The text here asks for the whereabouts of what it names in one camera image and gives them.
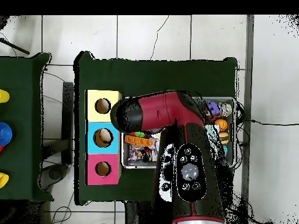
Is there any wooden box with three holes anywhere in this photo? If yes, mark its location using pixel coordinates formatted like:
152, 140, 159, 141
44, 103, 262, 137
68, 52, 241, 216
85, 89, 123, 186

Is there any orange plastic tray block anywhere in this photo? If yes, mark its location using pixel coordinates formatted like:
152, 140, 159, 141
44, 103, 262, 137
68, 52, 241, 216
124, 132, 154, 146

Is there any green cloth table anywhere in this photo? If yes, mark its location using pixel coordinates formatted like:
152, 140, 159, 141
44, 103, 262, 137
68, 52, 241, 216
74, 50, 240, 206
0, 52, 53, 202

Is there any blue building block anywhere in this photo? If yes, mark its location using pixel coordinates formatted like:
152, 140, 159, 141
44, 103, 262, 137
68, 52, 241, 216
207, 101, 220, 117

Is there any small orange basketball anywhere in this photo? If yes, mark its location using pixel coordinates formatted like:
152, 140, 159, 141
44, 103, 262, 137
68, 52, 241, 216
214, 118, 229, 132

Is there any toy burger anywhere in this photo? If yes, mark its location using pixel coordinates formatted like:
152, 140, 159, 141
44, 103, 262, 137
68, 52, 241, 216
218, 132, 230, 145

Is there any black floor stand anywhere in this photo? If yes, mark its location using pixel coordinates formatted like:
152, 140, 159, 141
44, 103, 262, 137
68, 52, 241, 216
41, 82, 75, 185

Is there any blue round cap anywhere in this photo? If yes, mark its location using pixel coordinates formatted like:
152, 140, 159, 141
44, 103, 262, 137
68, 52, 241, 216
0, 122, 13, 152

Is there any yellow cone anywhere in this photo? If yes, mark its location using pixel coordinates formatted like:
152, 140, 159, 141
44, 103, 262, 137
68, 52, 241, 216
0, 172, 10, 189
0, 89, 10, 103

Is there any black rod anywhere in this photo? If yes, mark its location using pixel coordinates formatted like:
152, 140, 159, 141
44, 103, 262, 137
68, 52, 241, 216
0, 37, 30, 55

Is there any wire mesh bin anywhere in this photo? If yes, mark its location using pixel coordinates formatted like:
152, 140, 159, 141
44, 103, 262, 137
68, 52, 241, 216
121, 97, 237, 170

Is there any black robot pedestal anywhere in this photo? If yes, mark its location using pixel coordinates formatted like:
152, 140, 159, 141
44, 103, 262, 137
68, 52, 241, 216
124, 201, 159, 224

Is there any black cable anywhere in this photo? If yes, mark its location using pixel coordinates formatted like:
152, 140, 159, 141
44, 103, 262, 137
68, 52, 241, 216
235, 100, 299, 141

